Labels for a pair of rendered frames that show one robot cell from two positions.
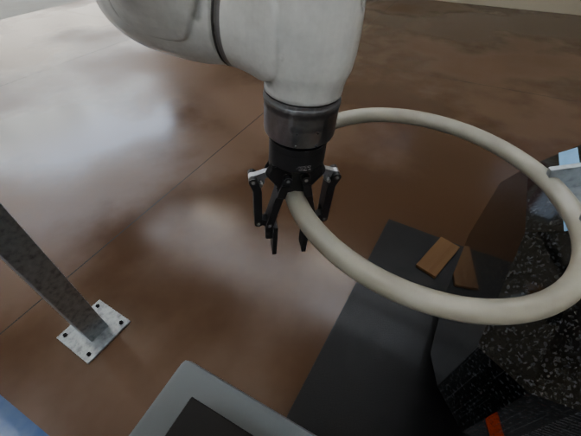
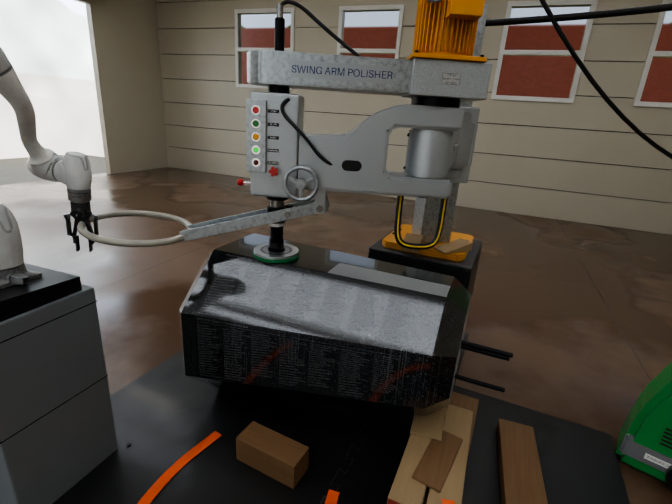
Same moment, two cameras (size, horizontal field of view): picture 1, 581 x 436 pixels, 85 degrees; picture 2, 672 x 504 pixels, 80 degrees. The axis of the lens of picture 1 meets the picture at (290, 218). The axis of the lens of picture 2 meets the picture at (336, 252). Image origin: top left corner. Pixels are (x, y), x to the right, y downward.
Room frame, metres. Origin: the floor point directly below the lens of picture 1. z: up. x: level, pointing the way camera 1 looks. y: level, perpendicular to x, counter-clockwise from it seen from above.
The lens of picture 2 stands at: (-1.47, -0.95, 1.48)
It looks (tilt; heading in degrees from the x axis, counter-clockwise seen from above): 19 degrees down; 353
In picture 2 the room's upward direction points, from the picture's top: 4 degrees clockwise
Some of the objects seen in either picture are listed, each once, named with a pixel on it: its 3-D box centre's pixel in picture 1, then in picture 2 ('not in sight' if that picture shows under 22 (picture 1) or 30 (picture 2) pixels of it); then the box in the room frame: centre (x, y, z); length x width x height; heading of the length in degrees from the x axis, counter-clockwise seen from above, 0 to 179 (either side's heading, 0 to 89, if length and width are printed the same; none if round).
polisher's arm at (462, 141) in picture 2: not in sight; (440, 143); (0.68, -1.72, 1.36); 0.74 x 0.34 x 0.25; 155
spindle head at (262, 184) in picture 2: not in sight; (296, 149); (0.33, -0.95, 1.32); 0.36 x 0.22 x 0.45; 84
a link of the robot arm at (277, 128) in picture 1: (300, 112); (79, 194); (0.36, -0.01, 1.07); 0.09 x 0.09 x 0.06
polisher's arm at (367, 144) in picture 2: not in sight; (366, 158); (0.29, -1.26, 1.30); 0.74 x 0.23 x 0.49; 84
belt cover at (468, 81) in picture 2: not in sight; (363, 80); (0.30, -1.22, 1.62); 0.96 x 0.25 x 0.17; 84
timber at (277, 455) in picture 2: not in sight; (272, 453); (-0.12, -0.89, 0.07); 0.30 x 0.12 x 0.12; 57
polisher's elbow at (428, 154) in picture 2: not in sight; (428, 152); (0.27, -1.53, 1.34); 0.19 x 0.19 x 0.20
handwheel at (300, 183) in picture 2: not in sight; (301, 182); (0.21, -0.98, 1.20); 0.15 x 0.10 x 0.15; 84
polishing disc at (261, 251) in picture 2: not in sight; (276, 250); (0.34, -0.87, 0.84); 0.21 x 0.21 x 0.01
